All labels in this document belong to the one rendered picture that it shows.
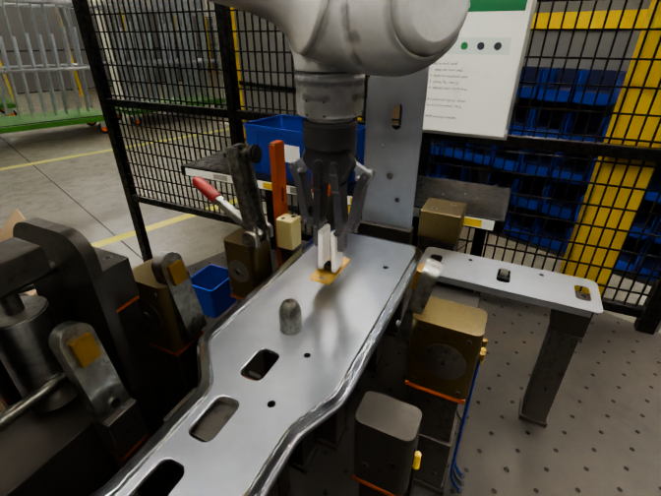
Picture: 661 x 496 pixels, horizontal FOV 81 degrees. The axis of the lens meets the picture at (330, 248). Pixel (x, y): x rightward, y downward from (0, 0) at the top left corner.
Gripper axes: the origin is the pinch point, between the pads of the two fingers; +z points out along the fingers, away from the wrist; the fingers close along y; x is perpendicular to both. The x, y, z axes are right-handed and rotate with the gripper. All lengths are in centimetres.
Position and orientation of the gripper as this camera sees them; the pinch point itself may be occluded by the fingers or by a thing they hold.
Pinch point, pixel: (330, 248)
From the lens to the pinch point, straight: 61.9
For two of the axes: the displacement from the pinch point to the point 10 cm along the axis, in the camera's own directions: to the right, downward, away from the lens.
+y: 9.0, 2.1, -3.8
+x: 4.4, -4.4, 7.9
